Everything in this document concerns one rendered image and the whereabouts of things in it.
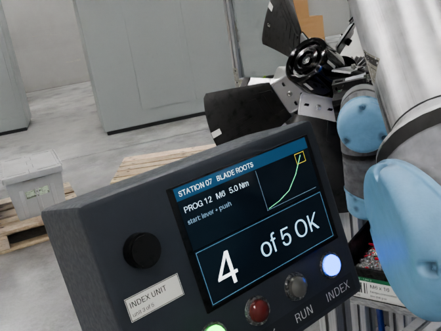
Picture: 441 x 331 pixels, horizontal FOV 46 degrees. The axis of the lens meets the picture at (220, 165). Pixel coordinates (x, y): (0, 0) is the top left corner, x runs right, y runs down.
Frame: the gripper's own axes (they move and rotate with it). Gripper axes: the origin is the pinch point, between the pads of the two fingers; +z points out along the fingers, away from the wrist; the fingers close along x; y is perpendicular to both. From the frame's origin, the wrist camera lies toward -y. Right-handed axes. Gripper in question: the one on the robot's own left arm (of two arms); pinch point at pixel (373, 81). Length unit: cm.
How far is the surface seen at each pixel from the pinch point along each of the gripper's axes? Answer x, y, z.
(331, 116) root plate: 7.8, 10.6, 10.3
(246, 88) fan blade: -1.1, 31.4, 21.2
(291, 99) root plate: 3.5, 20.3, 18.8
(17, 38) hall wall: -91, 760, 963
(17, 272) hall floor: 94, 225, 129
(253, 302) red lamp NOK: 4, 13, -71
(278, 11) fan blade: -17.5, 21.5, 37.4
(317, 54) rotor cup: -6.7, 11.1, 12.0
